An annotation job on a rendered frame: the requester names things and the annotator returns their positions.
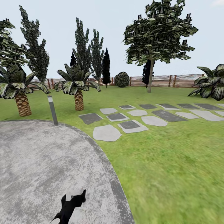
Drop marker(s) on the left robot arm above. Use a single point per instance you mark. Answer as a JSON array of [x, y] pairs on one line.
[[71, 200]]

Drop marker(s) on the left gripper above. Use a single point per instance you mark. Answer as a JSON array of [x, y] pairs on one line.
[[75, 202]]

